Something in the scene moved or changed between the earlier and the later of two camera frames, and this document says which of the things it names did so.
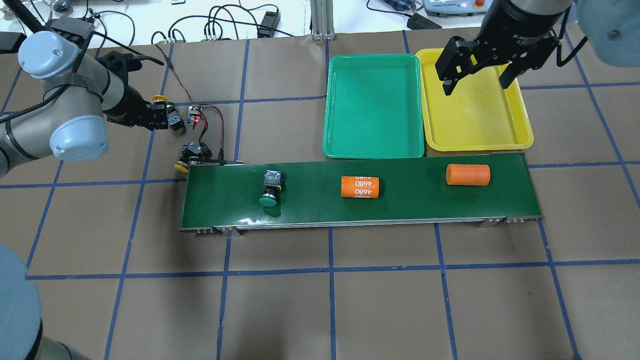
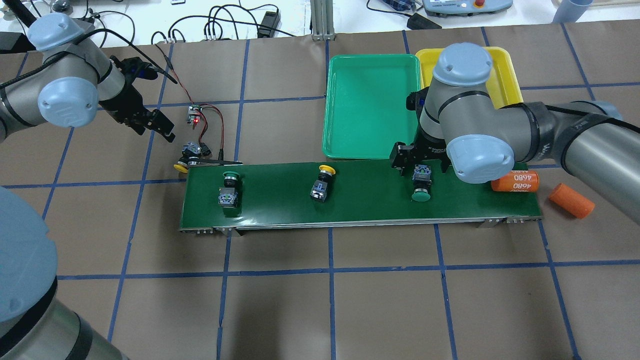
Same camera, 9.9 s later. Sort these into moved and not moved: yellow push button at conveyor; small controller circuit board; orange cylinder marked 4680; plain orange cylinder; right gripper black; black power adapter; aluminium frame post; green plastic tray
Moved: plain orange cylinder; orange cylinder marked 4680; right gripper black
Not moved: aluminium frame post; yellow push button at conveyor; green plastic tray; small controller circuit board; black power adapter
